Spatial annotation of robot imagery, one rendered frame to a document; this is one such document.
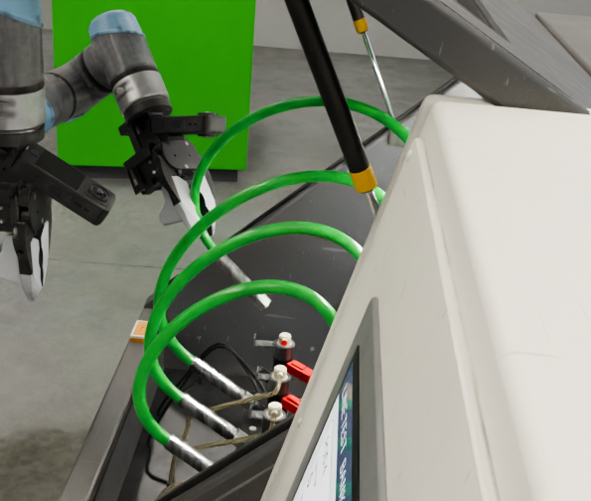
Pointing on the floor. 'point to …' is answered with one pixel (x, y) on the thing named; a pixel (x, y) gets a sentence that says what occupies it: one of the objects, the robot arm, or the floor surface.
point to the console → (494, 310)
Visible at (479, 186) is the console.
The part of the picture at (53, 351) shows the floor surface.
